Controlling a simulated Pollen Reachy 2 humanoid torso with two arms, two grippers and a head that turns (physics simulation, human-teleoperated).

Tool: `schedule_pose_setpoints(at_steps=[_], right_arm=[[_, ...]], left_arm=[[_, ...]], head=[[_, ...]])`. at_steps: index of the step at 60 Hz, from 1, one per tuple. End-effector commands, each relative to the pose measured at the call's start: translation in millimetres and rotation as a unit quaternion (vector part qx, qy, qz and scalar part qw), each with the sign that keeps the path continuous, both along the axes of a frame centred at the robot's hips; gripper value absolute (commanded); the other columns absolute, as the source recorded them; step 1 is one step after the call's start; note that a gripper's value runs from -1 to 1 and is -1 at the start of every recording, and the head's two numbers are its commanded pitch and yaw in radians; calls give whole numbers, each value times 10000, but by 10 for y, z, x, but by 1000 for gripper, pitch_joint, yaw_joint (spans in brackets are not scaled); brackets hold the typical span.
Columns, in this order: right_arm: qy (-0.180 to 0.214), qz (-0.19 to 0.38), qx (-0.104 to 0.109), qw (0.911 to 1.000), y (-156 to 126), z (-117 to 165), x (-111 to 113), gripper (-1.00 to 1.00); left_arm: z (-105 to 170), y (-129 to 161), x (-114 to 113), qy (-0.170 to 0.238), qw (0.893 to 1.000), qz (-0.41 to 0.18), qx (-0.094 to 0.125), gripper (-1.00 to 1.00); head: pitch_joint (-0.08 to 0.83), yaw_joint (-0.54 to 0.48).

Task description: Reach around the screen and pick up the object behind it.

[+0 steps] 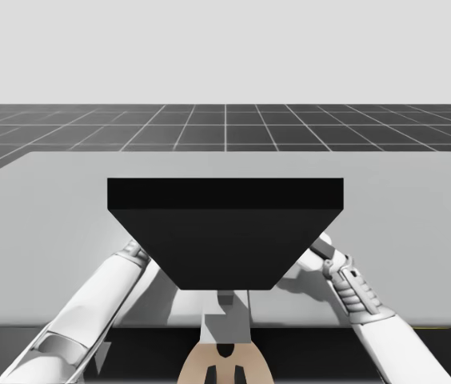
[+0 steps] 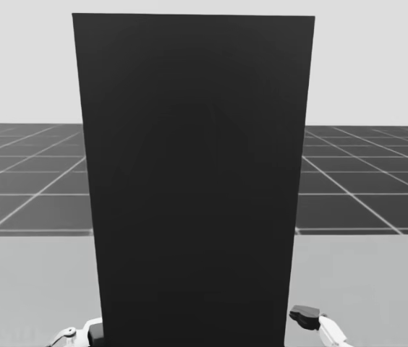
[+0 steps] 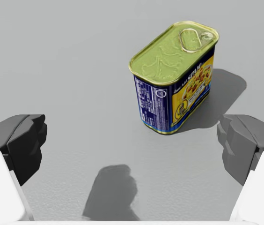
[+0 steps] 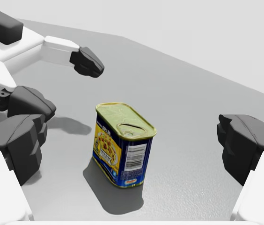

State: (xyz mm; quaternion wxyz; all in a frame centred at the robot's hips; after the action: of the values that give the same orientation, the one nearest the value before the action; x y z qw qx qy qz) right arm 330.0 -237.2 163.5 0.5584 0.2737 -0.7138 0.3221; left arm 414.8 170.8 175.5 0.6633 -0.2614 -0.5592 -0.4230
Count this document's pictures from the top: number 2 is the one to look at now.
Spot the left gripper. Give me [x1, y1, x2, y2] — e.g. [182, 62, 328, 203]
[80, 317, 106, 347]

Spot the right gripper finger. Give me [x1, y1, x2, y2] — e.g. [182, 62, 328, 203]
[288, 304, 350, 347]

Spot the black screen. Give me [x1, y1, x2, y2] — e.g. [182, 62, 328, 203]
[71, 12, 316, 347]

